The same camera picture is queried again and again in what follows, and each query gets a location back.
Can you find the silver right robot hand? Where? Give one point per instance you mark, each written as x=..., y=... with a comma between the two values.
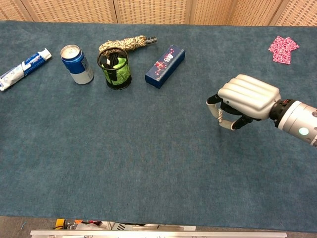
x=250, y=96

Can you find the silver bead chain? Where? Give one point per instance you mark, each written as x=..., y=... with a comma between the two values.
x=219, y=114

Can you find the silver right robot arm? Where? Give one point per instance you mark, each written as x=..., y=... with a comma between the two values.
x=296, y=119

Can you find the pink patterned cloth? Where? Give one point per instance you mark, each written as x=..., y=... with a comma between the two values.
x=282, y=50

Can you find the dark blue floral box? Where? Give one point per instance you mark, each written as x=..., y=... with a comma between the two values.
x=164, y=67

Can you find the blue felt table cloth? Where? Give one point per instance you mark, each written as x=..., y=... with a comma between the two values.
x=138, y=148

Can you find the woven bamboo folding screen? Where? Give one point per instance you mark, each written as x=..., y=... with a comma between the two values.
x=158, y=11

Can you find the black mesh pen holder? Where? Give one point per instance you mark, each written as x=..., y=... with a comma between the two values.
x=116, y=73

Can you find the blue white drink can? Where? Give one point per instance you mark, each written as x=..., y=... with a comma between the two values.
x=78, y=67

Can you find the white blue toothpaste tube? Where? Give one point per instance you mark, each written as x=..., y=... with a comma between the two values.
x=23, y=68

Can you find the aluminium frame rail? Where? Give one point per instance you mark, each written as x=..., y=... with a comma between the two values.
x=158, y=234

